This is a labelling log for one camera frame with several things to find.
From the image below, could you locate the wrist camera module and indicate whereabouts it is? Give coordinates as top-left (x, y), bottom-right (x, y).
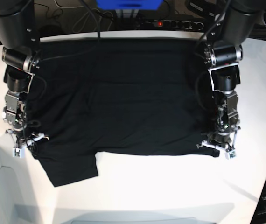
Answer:
top-left (12, 147), bottom-right (26, 158)
top-left (225, 149), bottom-right (236, 160)

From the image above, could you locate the blue box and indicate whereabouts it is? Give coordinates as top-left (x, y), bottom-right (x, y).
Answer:
top-left (96, 0), bottom-right (163, 10)

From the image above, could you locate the white power strip red switch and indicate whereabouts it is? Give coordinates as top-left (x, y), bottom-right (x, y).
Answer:
top-left (146, 20), bottom-right (204, 32)

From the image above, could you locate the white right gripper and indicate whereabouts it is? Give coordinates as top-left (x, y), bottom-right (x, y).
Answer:
top-left (5, 129), bottom-right (50, 160)

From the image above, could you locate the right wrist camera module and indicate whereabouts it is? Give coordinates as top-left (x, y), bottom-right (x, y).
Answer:
top-left (12, 147), bottom-right (26, 158)

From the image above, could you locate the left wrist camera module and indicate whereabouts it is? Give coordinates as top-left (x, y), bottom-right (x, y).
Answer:
top-left (225, 149), bottom-right (236, 160)

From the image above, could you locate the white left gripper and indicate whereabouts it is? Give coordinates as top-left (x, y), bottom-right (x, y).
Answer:
top-left (196, 127), bottom-right (240, 153)

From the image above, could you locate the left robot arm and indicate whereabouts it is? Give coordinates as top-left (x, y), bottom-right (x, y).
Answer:
top-left (196, 0), bottom-right (266, 159)

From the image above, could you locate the black T-shirt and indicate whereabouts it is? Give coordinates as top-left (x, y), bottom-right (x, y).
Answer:
top-left (26, 39), bottom-right (219, 187)

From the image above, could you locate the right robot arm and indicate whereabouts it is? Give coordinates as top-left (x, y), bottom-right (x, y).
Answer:
top-left (0, 0), bottom-right (46, 158)

